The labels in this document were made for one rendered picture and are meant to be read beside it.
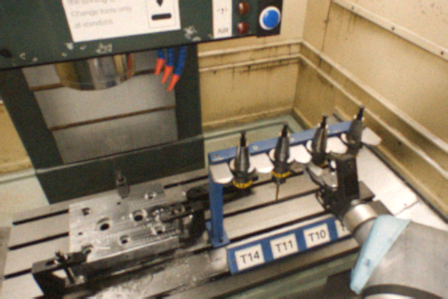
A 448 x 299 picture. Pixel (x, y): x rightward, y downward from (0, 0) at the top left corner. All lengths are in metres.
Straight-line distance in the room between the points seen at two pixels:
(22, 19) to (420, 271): 0.59
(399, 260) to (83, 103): 1.12
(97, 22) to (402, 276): 0.52
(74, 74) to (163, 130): 0.77
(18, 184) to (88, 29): 1.53
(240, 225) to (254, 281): 0.20
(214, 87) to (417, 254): 1.52
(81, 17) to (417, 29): 1.08
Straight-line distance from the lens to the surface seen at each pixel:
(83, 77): 0.73
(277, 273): 1.08
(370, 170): 1.56
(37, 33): 0.57
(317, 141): 0.94
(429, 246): 0.52
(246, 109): 2.02
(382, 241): 0.50
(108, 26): 0.56
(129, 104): 1.36
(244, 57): 1.86
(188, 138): 1.54
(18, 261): 1.25
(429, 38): 1.33
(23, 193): 1.95
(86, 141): 1.44
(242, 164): 0.85
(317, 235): 1.13
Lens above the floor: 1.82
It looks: 39 degrees down
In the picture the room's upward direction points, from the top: straight up
